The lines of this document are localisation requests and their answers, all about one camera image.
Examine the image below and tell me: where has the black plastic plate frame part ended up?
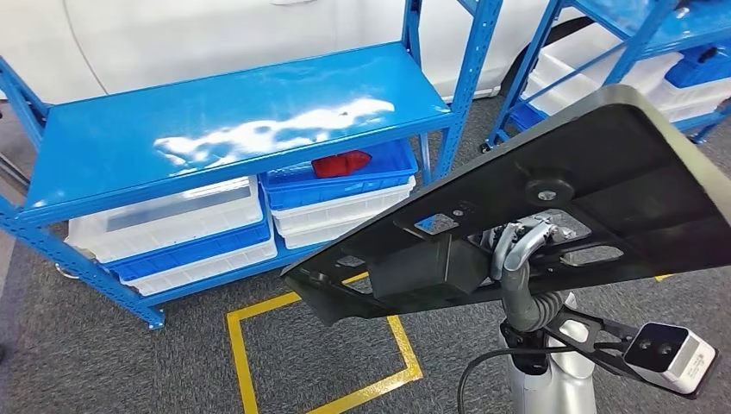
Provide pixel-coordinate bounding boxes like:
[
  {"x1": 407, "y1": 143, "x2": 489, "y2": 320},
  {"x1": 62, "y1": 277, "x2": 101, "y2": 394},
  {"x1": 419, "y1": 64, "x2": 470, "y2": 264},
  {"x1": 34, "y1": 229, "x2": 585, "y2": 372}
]
[{"x1": 281, "y1": 84, "x2": 731, "y2": 328}]

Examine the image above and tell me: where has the red plastic part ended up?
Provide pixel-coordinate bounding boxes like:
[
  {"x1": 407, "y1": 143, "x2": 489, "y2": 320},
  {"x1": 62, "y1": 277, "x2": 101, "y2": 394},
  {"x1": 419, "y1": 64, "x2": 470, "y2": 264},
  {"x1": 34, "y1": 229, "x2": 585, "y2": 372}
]
[{"x1": 310, "y1": 149, "x2": 373, "y2": 179}]

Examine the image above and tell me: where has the yellow floor tape square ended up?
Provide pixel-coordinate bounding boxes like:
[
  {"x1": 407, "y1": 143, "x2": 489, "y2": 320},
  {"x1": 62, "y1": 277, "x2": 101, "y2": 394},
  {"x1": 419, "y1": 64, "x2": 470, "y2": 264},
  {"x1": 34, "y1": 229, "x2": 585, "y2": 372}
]
[{"x1": 226, "y1": 271, "x2": 424, "y2": 414}]

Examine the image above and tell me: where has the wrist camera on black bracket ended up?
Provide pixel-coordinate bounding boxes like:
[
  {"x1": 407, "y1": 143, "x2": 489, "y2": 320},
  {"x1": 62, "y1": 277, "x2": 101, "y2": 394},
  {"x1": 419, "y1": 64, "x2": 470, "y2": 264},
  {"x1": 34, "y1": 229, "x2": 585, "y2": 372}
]
[{"x1": 545, "y1": 308, "x2": 721, "y2": 401}]

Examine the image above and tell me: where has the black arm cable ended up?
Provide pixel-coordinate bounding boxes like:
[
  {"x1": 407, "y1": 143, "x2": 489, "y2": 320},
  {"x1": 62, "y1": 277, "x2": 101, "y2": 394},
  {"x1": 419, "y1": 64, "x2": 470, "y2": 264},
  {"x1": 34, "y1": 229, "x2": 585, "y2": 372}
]
[{"x1": 456, "y1": 342, "x2": 629, "y2": 414}]

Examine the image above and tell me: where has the blue metal shelf rack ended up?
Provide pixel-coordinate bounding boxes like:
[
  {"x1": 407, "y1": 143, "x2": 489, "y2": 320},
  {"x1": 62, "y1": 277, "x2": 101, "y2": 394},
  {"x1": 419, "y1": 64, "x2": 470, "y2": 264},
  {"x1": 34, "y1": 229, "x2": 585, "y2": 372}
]
[
  {"x1": 0, "y1": 0, "x2": 505, "y2": 332},
  {"x1": 482, "y1": 0, "x2": 731, "y2": 154}
]

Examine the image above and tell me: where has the white car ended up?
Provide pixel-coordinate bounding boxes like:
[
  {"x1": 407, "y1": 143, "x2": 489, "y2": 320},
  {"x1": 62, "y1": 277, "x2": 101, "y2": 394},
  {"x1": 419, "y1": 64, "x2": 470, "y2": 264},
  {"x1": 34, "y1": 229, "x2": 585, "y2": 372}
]
[{"x1": 0, "y1": 0, "x2": 595, "y2": 105}]

